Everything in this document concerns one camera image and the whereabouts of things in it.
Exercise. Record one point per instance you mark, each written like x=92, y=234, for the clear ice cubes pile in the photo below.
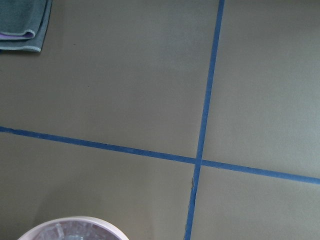
x=74, y=230

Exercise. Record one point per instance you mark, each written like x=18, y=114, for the folded grey cloth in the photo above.
x=23, y=24

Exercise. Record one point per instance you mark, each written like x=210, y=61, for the pink bowl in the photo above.
x=29, y=235

